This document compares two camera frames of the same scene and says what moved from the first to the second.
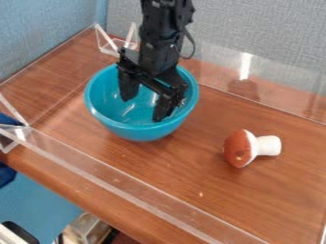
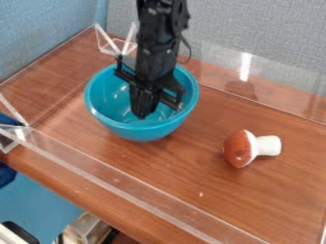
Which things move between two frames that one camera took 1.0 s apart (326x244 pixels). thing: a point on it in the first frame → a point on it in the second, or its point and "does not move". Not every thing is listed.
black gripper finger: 169,102 → 149,101
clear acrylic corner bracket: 111,46 does not move
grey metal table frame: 89,231 does not move
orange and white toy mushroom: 244,146 does not move
